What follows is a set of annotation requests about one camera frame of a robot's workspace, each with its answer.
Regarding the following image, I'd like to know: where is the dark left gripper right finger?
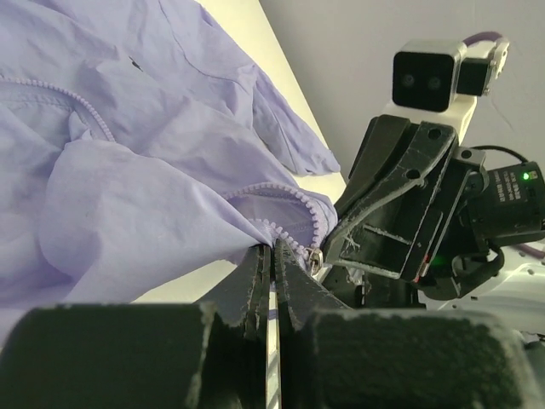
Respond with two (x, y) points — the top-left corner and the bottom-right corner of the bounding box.
(274, 243), (528, 408)

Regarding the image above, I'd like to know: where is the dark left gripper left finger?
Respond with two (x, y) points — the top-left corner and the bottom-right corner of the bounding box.
(1, 245), (273, 408)

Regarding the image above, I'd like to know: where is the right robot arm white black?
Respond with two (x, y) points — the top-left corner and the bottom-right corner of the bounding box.
(316, 115), (544, 336)

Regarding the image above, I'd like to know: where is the lilac zip-up jacket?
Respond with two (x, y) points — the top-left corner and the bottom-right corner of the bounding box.
(1, 1), (339, 309)

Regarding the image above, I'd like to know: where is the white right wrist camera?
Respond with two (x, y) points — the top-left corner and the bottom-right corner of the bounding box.
(382, 32), (510, 141)

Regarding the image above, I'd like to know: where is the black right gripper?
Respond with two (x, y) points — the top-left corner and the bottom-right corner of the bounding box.
(318, 115), (503, 307)

